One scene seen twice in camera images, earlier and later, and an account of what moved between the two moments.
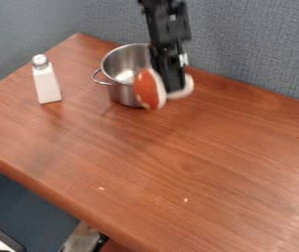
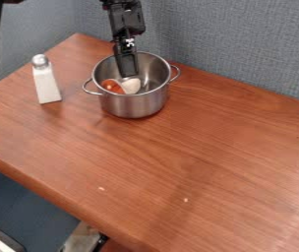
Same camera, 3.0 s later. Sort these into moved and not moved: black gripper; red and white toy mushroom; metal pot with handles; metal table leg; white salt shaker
Moved: black gripper; metal pot with handles; red and white toy mushroom
Not moved: metal table leg; white salt shaker
